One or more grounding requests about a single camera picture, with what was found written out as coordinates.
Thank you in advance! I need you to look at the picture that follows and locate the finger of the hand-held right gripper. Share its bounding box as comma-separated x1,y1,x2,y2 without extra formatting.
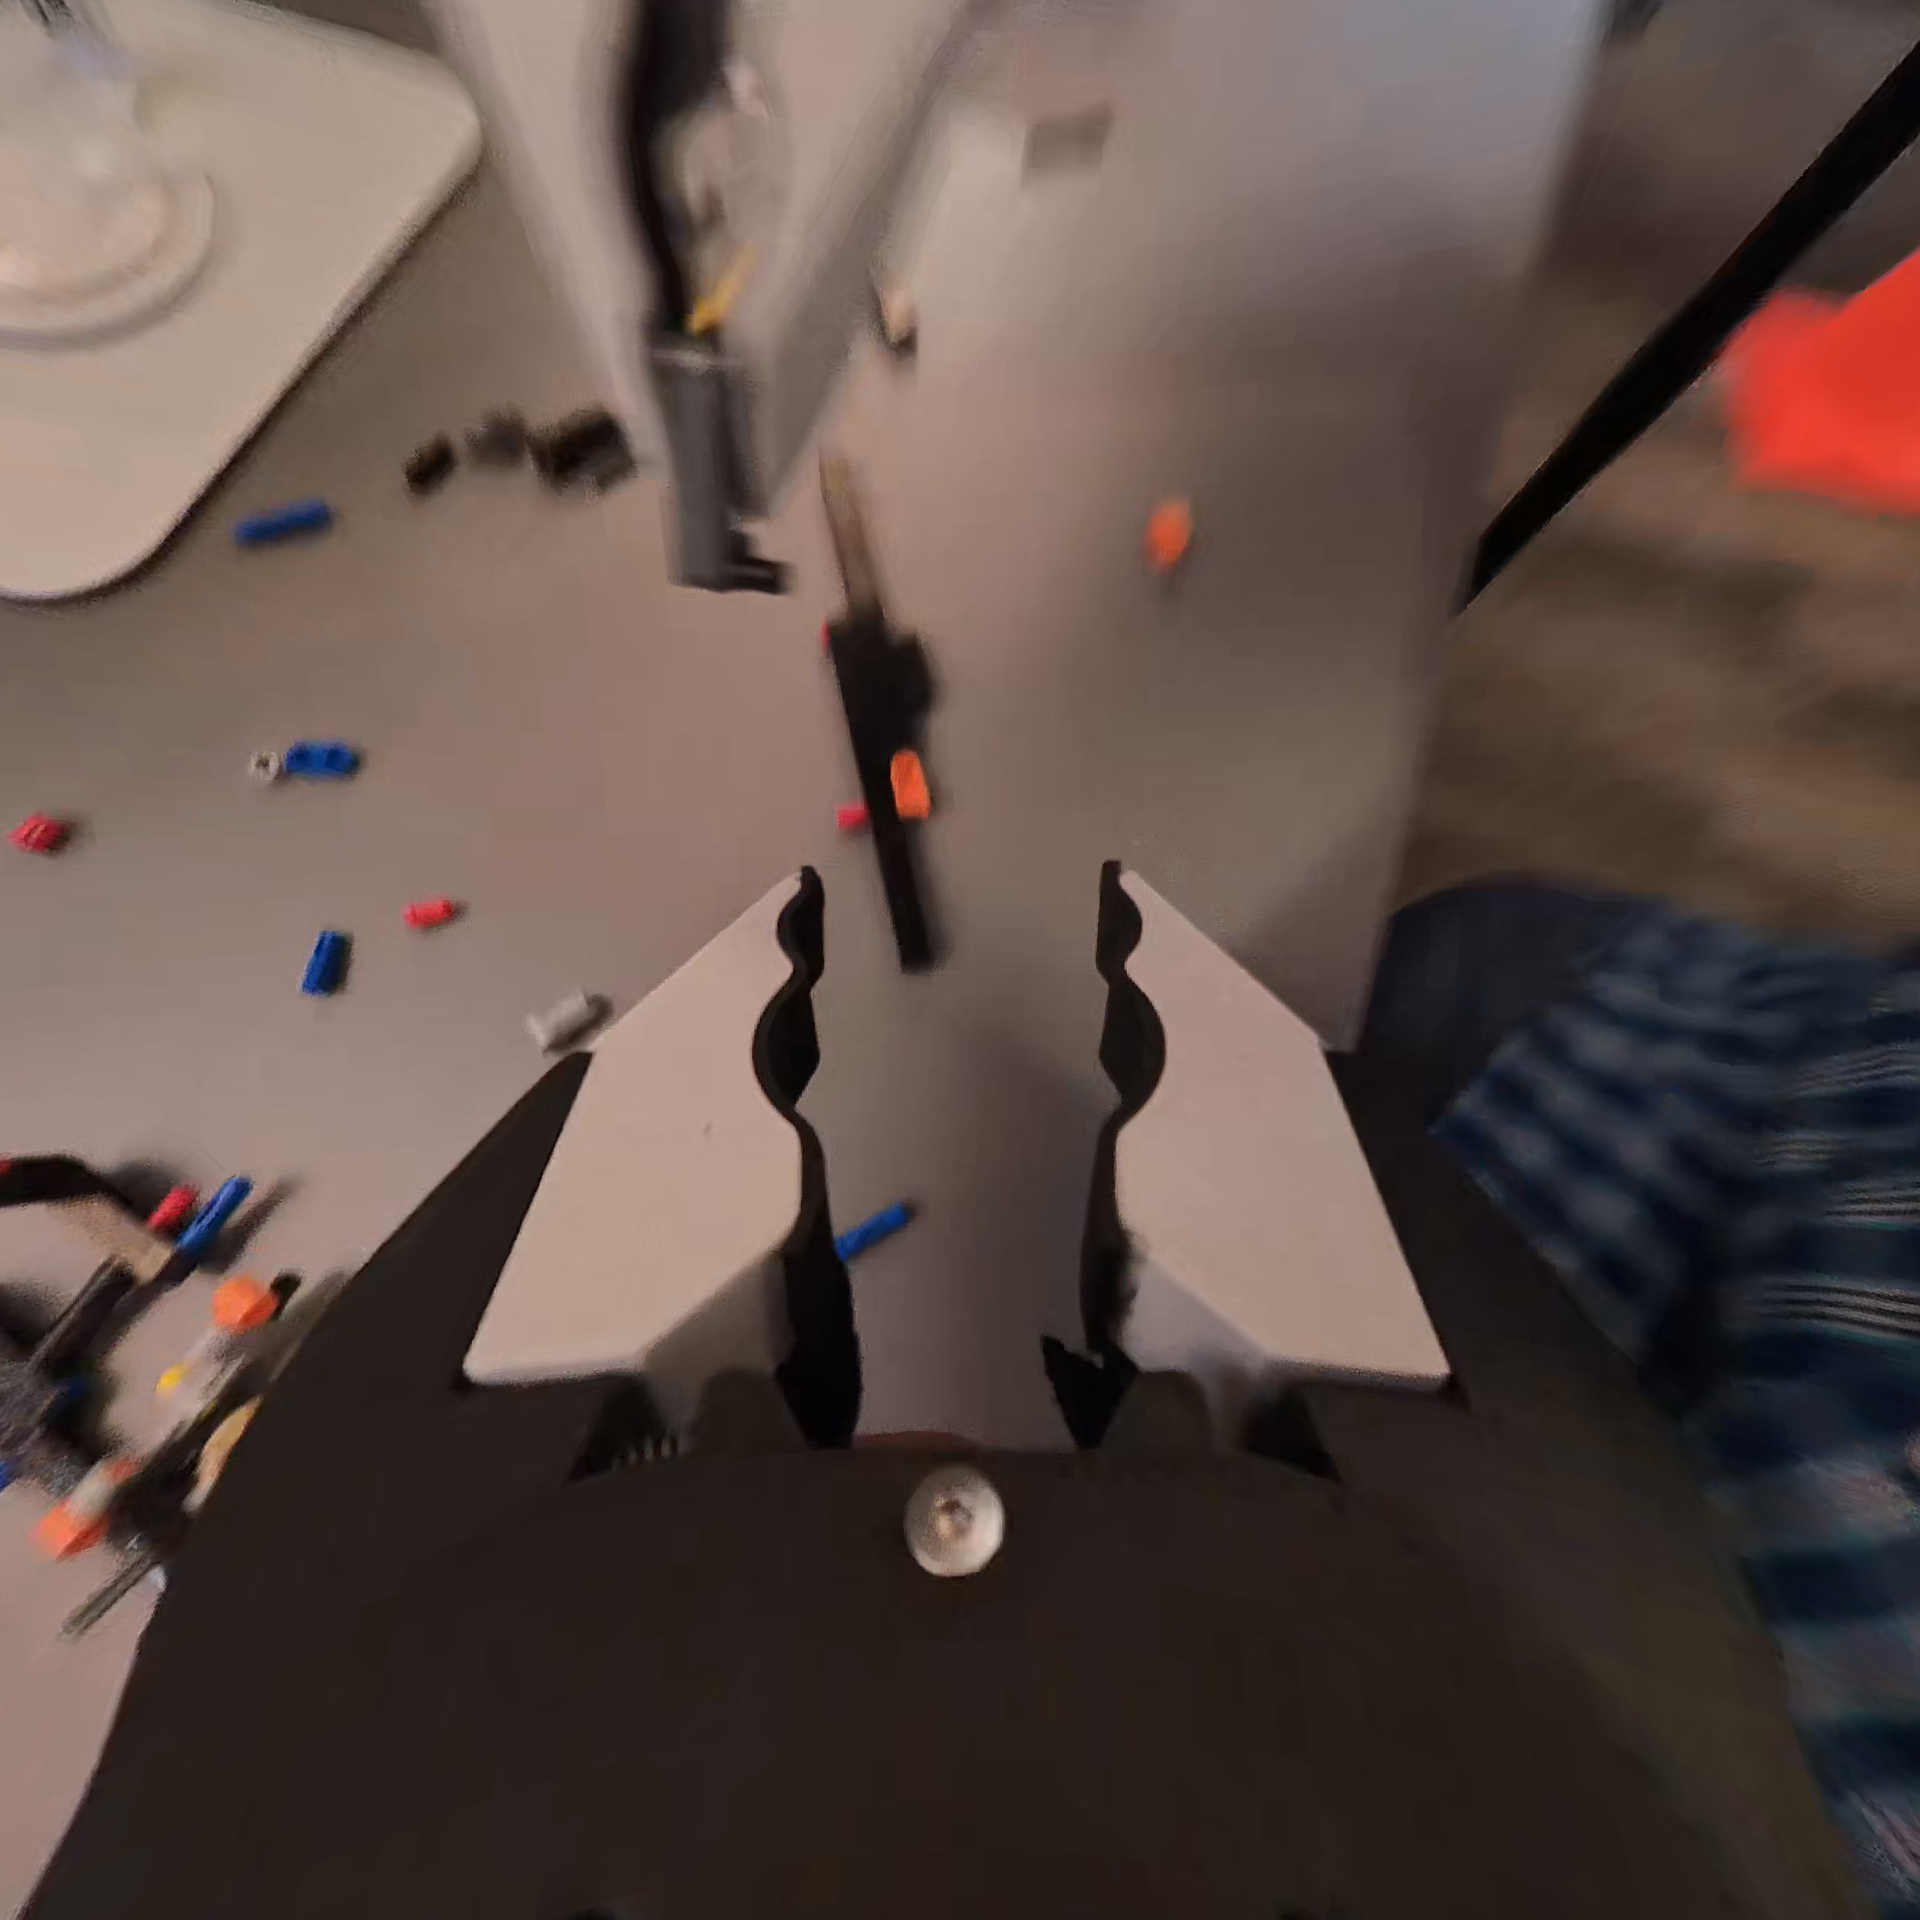
424,0,682,471
702,0,994,515

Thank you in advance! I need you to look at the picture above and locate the multicoloured lego technic assembly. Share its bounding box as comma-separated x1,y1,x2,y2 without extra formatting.
0,1148,309,1636

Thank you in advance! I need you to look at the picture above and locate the red object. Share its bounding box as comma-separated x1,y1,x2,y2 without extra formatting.
1718,247,1920,519

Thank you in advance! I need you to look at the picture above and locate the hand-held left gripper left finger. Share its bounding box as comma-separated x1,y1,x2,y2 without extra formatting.
463,865,865,1449

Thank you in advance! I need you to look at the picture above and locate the person in plaid shirt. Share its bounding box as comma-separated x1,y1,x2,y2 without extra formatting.
1358,885,1696,1143

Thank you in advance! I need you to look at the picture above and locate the dark grey lego liftarm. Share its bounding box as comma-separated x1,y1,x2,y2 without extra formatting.
662,337,789,595

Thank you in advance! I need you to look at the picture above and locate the black rod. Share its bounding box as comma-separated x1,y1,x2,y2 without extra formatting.
1463,47,1920,608

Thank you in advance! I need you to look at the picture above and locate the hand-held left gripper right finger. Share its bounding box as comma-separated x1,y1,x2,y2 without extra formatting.
1042,859,1454,1449

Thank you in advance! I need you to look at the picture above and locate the translucent round stand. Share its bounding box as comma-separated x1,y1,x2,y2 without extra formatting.
0,0,215,337

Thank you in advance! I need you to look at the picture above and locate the black lego beam assembly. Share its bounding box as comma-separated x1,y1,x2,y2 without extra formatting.
816,457,944,973

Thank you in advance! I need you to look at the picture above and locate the white rounded base plate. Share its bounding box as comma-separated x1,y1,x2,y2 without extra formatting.
0,0,483,602

